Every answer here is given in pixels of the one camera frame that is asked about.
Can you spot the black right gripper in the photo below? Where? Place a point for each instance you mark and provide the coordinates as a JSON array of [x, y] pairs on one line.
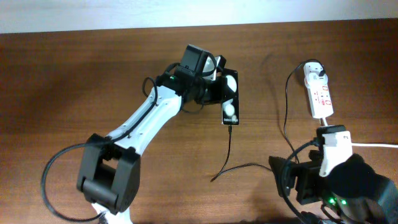
[[306, 170]]

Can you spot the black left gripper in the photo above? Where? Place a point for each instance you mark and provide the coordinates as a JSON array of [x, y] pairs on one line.
[[217, 91]]

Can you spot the black smartphone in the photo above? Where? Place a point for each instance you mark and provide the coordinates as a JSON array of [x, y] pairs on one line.
[[230, 97]]

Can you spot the white power strip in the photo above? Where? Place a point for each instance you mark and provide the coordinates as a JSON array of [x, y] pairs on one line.
[[319, 96]]

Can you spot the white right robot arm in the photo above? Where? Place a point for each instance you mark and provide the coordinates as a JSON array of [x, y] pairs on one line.
[[373, 196]]

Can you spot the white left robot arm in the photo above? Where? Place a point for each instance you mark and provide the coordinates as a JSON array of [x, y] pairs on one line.
[[110, 169]]

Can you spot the white USB charger adapter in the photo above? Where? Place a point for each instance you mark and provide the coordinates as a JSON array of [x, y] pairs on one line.
[[316, 78]]

